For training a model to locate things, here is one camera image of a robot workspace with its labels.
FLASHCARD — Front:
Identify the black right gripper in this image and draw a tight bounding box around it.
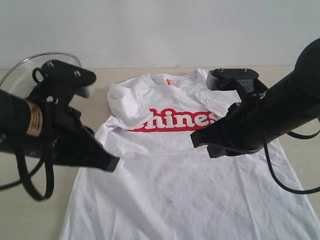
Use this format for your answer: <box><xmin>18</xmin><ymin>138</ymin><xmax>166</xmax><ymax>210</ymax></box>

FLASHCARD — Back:
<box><xmin>190</xmin><ymin>99</ymin><xmax>278</xmax><ymax>158</ymax></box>

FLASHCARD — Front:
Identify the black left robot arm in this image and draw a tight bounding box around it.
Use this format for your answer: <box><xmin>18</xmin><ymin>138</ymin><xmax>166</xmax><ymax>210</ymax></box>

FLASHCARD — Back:
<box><xmin>0</xmin><ymin>91</ymin><xmax>120</xmax><ymax>172</ymax></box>

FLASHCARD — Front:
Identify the white t-shirt red lettering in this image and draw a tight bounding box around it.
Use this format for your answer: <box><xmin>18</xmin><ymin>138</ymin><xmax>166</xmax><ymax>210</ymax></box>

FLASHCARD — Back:
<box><xmin>59</xmin><ymin>69</ymin><xmax>320</xmax><ymax>240</ymax></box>

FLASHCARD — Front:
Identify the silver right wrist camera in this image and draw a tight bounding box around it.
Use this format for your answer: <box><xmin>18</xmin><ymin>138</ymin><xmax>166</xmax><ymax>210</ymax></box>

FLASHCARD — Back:
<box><xmin>206</xmin><ymin>68</ymin><xmax>268</xmax><ymax>102</ymax></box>

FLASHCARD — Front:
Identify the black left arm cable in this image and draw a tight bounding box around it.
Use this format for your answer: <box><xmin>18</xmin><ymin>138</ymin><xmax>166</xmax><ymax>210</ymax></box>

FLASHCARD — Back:
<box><xmin>0</xmin><ymin>99</ymin><xmax>56</xmax><ymax>201</ymax></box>

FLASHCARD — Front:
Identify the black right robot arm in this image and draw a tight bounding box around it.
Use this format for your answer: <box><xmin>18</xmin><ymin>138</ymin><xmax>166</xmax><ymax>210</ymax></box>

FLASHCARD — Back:
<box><xmin>190</xmin><ymin>40</ymin><xmax>320</xmax><ymax>158</ymax></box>

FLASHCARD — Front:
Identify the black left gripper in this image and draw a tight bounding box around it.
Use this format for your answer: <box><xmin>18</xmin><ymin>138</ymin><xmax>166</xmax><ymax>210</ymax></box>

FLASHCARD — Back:
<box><xmin>24</xmin><ymin>107</ymin><xmax>120</xmax><ymax>173</ymax></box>

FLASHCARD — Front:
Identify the metal wire mesh basket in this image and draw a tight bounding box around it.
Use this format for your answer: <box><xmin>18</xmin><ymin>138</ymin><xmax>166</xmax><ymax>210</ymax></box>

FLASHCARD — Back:
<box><xmin>0</xmin><ymin>51</ymin><xmax>82</xmax><ymax>99</ymax></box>

